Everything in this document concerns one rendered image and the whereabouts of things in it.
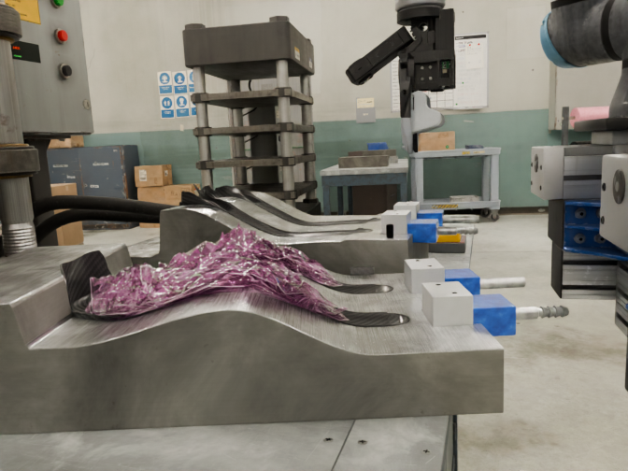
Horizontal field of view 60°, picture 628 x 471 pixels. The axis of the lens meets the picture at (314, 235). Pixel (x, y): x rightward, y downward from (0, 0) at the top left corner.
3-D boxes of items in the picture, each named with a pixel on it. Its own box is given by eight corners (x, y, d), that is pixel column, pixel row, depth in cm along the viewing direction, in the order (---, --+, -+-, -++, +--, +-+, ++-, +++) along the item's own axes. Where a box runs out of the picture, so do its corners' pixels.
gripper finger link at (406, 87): (409, 114, 80) (410, 56, 81) (398, 114, 80) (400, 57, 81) (413, 123, 84) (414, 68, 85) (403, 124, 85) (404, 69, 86)
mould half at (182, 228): (428, 263, 98) (427, 187, 95) (409, 305, 73) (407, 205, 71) (183, 257, 113) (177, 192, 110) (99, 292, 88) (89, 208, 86)
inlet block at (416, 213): (478, 234, 88) (478, 200, 87) (478, 239, 84) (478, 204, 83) (398, 233, 92) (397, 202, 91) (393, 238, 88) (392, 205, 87)
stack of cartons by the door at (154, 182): (206, 222, 754) (201, 163, 740) (197, 226, 722) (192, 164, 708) (149, 224, 769) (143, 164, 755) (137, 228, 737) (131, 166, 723)
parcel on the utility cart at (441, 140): (449, 154, 670) (449, 131, 666) (455, 155, 638) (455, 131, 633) (416, 156, 672) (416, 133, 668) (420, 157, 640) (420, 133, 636)
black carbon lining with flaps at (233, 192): (388, 230, 93) (387, 174, 91) (369, 248, 77) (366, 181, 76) (206, 229, 103) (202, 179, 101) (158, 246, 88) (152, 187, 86)
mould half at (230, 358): (434, 313, 69) (433, 228, 67) (504, 413, 44) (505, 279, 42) (44, 331, 70) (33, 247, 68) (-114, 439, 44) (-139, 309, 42)
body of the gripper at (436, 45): (452, 89, 80) (452, 2, 78) (394, 93, 82) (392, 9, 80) (455, 92, 87) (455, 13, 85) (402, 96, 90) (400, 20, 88)
